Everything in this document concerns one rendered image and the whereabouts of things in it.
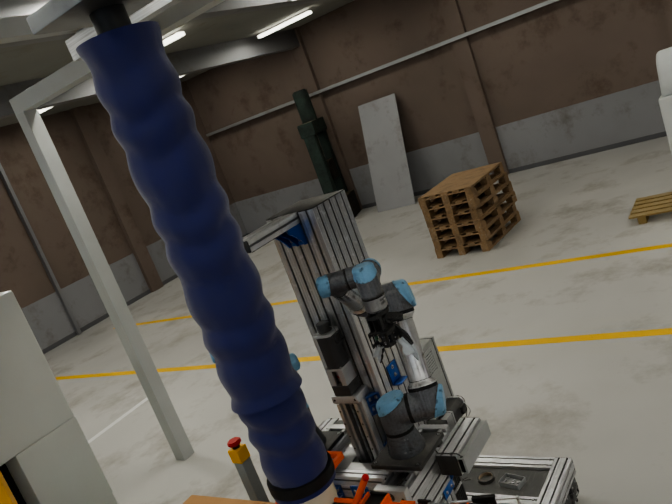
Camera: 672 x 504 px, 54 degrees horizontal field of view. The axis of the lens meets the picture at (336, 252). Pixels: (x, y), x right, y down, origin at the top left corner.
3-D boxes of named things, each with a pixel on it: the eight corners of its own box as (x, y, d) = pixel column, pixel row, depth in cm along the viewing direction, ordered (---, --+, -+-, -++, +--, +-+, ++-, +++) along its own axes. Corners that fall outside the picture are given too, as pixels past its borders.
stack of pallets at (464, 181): (492, 251, 809) (471, 186, 791) (435, 260, 860) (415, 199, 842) (524, 218, 897) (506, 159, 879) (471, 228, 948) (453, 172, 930)
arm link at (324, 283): (349, 299, 265) (311, 269, 220) (375, 291, 263) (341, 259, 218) (356, 326, 261) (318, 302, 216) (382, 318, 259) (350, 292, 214)
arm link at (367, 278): (374, 257, 211) (372, 265, 203) (385, 288, 213) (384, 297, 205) (351, 265, 212) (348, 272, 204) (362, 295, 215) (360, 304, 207)
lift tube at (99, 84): (216, 414, 208) (43, 21, 181) (263, 374, 226) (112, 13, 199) (270, 414, 193) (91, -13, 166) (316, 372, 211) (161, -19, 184)
